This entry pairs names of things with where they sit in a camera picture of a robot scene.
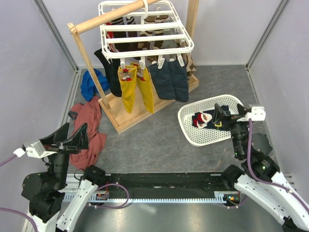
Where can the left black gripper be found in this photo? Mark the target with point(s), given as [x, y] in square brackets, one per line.
[80, 140]

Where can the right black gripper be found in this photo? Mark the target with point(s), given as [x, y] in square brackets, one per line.
[218, 113]

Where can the white plastic laundry basket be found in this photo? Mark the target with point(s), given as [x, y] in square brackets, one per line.
[201, 137]

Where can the beige brown argyle sock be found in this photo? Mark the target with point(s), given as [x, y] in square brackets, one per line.
[190, 65]

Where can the navy patterned sock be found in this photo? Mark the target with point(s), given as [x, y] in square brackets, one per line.
[162, 81]

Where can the yellow sock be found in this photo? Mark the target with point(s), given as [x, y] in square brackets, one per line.
[145, 86]
[128, 81]

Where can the white plastic clip hanger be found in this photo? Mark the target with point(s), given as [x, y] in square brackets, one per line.
[162, 7]

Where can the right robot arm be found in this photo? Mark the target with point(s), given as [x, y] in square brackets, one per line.
[259, 177]

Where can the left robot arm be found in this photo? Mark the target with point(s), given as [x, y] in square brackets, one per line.
[44, 190]

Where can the navy santa sock pair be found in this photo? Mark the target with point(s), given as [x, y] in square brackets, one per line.
[203, 120]

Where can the red-brown cloth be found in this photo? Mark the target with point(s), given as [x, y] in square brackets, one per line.
[90, 113]

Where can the blue cloth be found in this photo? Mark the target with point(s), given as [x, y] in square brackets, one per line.
[88, 88]

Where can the black hanging sock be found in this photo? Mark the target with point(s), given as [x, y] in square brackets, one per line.
[111, 70]

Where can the grey striped hanging sock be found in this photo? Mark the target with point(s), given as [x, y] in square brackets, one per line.
[166, 44]

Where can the red white hanging sock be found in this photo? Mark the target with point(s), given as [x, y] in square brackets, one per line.
[109, 33]

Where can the brown striped hanging sock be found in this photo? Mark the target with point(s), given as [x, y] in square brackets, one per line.
[144, 45]

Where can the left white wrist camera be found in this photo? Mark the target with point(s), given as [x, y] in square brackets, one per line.
[34, 149]

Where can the grey slotted cable duct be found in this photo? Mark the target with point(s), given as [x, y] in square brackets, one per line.
[218, 198]

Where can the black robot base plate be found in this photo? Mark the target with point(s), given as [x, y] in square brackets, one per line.
[167, 185]

